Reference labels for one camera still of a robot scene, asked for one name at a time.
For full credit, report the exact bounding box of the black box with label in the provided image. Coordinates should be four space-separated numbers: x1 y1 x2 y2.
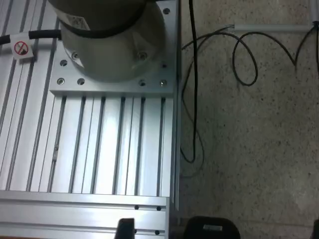
183 216 242 239

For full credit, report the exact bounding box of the aluminium profile robot stand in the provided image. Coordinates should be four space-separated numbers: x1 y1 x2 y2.
0 0 180 239

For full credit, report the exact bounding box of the aluminium robot mounting plate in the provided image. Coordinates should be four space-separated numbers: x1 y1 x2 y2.
49 0 178 97

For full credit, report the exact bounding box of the white warning tag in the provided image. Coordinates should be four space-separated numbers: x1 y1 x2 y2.
11 31 34 61

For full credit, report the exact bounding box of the grey pipe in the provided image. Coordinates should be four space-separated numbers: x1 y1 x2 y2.
308 0 319 25

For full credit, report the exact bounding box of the thin black floor cable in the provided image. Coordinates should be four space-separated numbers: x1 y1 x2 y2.
180 42 205 179
181 23 319 87

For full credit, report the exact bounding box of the thick black hanging cable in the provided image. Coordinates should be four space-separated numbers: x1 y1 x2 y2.
188 0 199 162

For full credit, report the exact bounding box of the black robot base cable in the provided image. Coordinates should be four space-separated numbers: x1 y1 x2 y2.
0 29 62 47

